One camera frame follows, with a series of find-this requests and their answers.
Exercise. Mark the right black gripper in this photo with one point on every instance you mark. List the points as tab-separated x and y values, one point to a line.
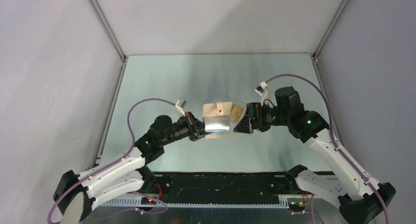
247	124

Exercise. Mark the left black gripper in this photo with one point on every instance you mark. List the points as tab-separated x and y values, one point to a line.
198	125

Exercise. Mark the clear plastic card box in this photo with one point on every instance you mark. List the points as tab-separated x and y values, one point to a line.
227	105

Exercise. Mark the tan leather card holder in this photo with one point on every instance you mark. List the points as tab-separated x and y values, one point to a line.
217	119

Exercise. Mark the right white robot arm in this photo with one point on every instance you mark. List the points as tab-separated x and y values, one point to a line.
359	197

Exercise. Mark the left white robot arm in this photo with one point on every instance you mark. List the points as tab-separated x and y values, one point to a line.
129	172

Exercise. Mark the gold credit card in box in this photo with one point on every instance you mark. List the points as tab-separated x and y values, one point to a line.
236	112

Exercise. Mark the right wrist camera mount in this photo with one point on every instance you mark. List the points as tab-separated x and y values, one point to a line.
264	93

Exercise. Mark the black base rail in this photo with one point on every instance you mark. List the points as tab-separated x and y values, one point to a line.
221	188

